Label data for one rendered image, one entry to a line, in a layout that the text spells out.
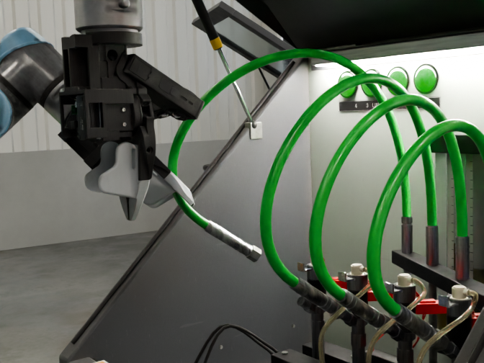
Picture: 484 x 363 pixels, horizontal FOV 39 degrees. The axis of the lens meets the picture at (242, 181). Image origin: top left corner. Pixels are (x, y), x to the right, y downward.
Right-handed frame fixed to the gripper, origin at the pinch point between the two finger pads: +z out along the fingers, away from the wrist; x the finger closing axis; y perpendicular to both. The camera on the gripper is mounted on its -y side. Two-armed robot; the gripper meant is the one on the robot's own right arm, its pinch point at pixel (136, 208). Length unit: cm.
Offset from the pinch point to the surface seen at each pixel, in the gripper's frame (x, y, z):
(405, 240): 0.4, -47.5, 10.7
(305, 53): -5.7, -32.5, -19.1
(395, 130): 0.0, -46.1, -7.0
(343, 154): 16.7, -17.4, -5.7
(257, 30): -256, -223, -59
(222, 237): -10.8, -19.8, 7.6
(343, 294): 16.8, -17.0, 10.3
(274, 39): -252, -233, -53
